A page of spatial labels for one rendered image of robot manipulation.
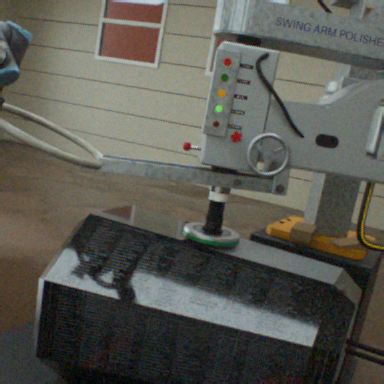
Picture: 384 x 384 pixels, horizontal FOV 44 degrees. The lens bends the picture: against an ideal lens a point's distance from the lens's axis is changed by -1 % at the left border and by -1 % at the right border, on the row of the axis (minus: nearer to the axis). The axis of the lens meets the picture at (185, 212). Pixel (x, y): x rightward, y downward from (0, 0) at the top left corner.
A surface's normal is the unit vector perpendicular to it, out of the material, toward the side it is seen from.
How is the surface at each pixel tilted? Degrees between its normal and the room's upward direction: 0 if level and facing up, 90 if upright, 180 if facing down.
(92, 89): 90
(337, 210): 90
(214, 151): 90
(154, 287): 45
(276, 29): 90
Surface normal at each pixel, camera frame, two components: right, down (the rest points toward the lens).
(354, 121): 0.02, 0.22
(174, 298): -0.16, -0.59
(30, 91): -0.39, 0.13
